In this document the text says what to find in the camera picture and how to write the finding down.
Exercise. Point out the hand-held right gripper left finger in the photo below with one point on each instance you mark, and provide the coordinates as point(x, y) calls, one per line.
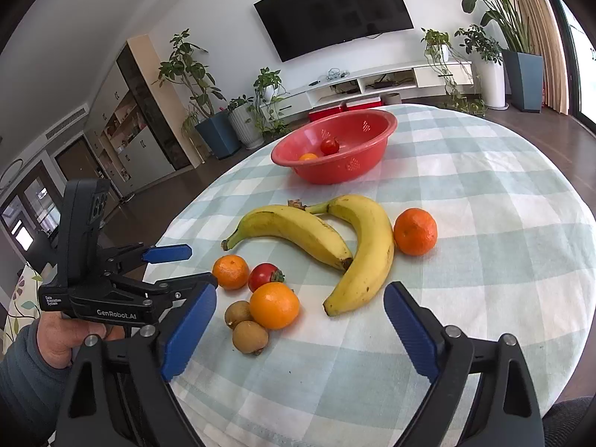
point(186, 335)

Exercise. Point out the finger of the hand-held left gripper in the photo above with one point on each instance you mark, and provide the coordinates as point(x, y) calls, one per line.
point(186, 284)
point(167, 253)

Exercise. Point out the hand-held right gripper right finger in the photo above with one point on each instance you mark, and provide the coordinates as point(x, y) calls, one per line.
point(412, 330)

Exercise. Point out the small orange mandarin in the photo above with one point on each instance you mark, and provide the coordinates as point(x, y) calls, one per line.
point(307, 157)
point(230, 271)

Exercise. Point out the brown kiwi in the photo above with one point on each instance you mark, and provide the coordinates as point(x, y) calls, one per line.
point(250, 336)
point(236, 313)

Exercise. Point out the red tomato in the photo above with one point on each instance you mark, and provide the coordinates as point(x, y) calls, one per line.
point(329, 145)
point(261, 275)

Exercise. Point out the long-stemmed yellow banana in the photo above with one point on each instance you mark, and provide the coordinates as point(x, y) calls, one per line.
point(372, 251)

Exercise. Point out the smooth round orange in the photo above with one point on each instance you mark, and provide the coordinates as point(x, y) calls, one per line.
point(274, 306)

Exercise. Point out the large orange mandarin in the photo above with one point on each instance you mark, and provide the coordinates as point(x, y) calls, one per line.
point(415, 232)

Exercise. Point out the red plastic colander bowl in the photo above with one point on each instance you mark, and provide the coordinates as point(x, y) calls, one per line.
point(340, 167)

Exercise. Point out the person's left forearm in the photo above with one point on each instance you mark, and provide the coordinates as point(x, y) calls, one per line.
point(23, 391)

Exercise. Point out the person's left hand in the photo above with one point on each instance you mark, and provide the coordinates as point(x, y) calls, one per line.
point(56, 340)

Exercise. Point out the brown entrance door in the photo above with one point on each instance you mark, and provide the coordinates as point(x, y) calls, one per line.
point(77, 160)

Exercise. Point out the floral cushion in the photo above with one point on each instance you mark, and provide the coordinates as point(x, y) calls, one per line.
point(21, 298)

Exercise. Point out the white shelf cabinet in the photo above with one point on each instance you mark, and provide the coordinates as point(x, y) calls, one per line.
point(135, 149)

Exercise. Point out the leafy tree in blue pot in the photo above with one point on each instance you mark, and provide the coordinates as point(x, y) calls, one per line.
point(216, 132)

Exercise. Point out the plant in white ribbed pot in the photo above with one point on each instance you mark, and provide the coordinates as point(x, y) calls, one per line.
point(244, 125)

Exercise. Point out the tall dark glass cabinet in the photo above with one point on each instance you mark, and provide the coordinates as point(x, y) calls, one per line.
point(153, 102)

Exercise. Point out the trailing plant in small pot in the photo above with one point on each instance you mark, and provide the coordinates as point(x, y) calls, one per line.
point(267, 81)

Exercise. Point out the red storage box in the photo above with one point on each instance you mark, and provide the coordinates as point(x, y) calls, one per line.
point(364, 102)
point(326, 114)

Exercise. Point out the small brown round bin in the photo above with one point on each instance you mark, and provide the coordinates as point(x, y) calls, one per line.
point(392, 98)

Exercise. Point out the black set-top box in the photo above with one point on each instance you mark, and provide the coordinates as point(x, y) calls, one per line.
point(382, 84)

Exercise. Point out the white television console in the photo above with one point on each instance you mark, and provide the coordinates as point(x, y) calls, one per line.
point(433, 74)

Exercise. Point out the bushy plant in white pot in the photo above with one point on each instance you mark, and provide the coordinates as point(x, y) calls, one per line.
point(491, 84)

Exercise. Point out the tall broadleaf plant blue pot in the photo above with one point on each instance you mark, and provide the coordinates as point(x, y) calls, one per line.
point(524, 79)

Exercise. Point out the trailing vine plant on console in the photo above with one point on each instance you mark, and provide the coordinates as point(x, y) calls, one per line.
point(435, 39)

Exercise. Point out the glass window door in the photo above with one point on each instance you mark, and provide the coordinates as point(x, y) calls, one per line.
point(579, 65)

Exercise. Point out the beige curtain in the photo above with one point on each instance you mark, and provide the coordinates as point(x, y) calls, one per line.
point(545, 32)

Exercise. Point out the black wall television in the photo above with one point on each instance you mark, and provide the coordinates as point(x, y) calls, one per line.
point(333, 9)

